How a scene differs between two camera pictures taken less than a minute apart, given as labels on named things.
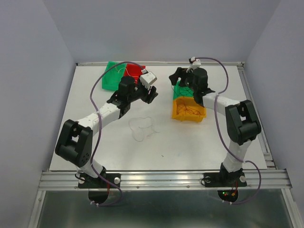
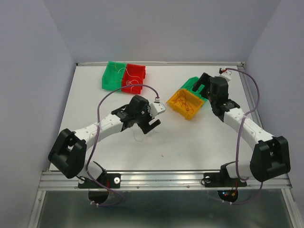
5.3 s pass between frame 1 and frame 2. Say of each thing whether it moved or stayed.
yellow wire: stayed
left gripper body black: moved
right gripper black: moved
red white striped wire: moved
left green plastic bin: stayed
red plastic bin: stayed
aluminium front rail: stayed
